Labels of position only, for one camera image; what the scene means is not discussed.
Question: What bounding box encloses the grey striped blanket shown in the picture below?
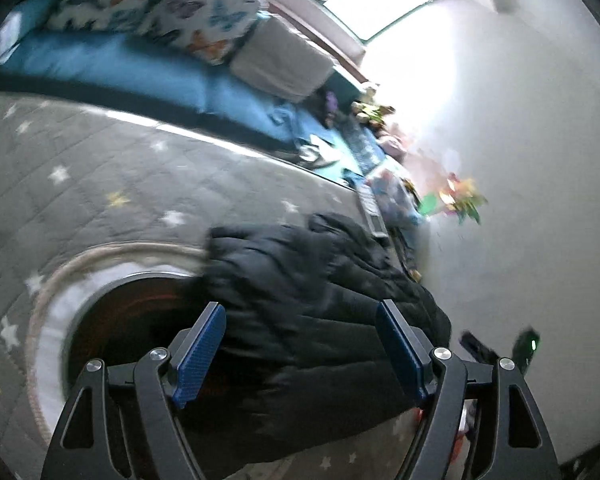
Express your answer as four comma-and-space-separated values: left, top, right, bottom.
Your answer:
357, 185, 389, 239

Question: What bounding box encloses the grey star quilt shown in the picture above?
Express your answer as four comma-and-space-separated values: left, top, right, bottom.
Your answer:
0, 91, 431, 480

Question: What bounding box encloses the colourful plastic toy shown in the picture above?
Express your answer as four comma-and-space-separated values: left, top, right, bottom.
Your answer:
417, 175, 489, 226

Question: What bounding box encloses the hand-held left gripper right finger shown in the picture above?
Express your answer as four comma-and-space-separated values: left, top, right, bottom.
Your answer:
374, 299, 564, 480

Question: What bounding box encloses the black puffer jacket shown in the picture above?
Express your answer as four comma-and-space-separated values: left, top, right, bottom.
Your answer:
202, 212, 454, 476

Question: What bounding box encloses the pink stuffed toy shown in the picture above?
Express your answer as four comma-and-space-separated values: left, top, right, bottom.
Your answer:
380, 135, 406, 159

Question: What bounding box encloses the white cloth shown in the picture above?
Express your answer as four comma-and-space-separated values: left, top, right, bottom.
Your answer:
292, 135, 341, 169

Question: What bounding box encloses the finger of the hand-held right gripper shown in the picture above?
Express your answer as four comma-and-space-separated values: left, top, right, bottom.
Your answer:
459, 331, 499, 364

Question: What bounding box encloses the green stuffed toy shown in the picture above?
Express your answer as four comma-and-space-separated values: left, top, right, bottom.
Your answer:
352, 100, 396, 126

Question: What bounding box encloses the blue blanket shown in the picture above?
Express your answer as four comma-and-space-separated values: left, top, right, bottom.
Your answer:
340, 124, 387, 177

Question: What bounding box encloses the round basket with white rim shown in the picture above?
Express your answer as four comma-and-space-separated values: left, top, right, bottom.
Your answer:
24, 242, 212, 442

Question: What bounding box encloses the plain grey cushion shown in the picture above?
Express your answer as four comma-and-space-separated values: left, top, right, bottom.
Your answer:
230, 20, 337, 104

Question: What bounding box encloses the purple toy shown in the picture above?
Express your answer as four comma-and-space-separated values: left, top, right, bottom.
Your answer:
322, 91, 341, 126

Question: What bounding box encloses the blue bench mattress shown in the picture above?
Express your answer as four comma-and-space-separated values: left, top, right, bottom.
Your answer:
0, 0, 381, 177

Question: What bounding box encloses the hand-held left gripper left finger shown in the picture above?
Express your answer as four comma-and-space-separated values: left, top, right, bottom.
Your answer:
40, 302, 227, 480

